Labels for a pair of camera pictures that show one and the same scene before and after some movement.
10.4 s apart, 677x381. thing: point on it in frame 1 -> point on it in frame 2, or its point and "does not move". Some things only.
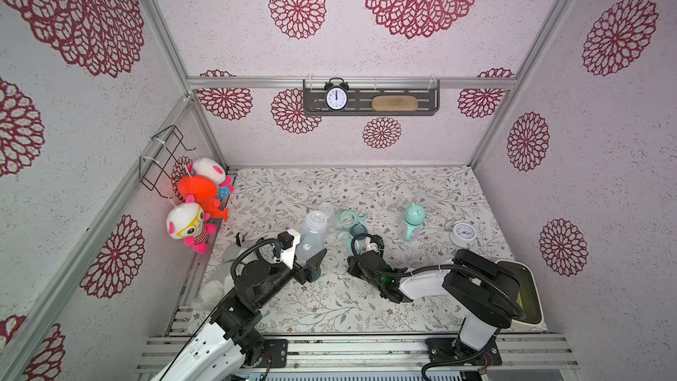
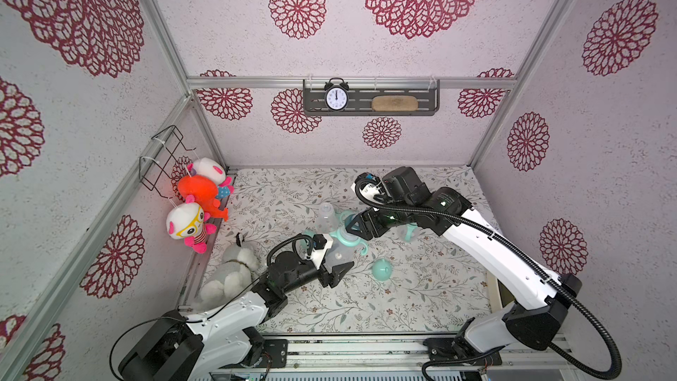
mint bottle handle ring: (410, 229) does not move
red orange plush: (204, 192) does not move
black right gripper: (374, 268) -> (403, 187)
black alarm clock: (337, 95) does not move
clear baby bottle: (313, 237) -> (342, 250)
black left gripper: (310, 264) -> (334, 278)
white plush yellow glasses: (188, 220) does not move
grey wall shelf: (362, 92) does not move
